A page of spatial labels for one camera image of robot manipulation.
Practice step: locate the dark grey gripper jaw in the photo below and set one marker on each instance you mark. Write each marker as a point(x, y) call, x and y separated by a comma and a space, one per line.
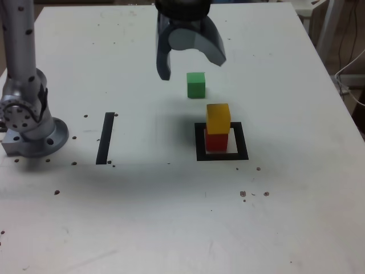
point(163, 57)

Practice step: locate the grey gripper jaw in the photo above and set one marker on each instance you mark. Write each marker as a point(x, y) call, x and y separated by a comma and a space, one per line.
point(211, 45)

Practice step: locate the green cube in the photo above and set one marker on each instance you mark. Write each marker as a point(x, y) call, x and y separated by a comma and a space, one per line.
point(196, 87)

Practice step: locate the yellow cube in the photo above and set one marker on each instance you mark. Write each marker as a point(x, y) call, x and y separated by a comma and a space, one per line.
point(218, 120)

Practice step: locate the red cube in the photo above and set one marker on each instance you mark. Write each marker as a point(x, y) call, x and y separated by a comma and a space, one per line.
point(216, 142)

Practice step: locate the black tape square outline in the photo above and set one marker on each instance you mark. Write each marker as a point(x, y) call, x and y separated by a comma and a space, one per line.
point(242, 142)

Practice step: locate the black tape strip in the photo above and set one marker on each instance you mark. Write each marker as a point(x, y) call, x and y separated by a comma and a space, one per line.
point(105, 140)

